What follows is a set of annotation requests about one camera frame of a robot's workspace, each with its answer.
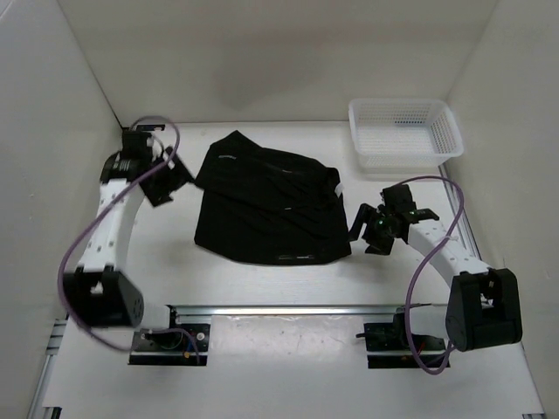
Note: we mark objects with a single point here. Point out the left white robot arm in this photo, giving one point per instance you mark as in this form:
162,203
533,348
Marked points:
98,292

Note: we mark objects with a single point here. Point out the white plastic mesh basket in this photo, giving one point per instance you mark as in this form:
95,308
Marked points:
403,133

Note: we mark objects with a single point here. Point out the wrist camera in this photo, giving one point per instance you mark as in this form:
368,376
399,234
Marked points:
137,145
398,199

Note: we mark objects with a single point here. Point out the right aluminium frame rail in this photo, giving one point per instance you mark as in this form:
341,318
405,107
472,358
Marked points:
468,240

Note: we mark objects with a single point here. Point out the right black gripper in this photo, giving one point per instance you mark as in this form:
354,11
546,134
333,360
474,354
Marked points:
365,213

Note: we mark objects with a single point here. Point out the front aluminium frame rail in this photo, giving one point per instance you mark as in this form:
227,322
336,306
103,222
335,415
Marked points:
283,310

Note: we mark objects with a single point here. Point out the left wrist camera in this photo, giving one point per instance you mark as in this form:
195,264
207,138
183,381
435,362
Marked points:
137,145

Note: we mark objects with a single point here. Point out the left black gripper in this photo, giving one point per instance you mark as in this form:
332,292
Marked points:
179,176

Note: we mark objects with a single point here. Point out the black shorts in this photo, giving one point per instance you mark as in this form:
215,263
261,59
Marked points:
271,207

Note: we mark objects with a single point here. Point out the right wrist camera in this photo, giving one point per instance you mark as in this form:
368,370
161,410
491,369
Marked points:
398,199

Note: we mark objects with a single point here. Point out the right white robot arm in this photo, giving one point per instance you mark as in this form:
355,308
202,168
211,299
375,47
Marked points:
483,309

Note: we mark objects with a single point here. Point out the aluminium frame rail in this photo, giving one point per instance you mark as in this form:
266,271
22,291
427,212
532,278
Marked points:
468,240
283,310
37,409

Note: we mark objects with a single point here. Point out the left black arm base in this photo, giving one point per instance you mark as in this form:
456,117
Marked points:
185,343

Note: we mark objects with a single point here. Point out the left aluminium frame rail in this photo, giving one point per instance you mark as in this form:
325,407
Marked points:
37,409

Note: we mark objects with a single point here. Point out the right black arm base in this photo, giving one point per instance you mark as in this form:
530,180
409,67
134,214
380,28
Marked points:
387,346

